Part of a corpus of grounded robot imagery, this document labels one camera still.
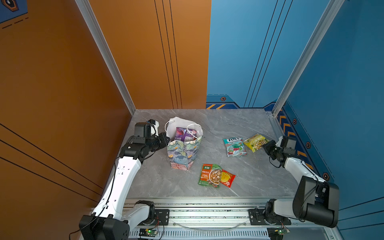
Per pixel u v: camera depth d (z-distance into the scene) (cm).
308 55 86
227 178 85
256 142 94
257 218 72
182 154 79
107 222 37
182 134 85
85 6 69
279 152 68
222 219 75
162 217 74
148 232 71
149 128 59
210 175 87
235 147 96
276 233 71
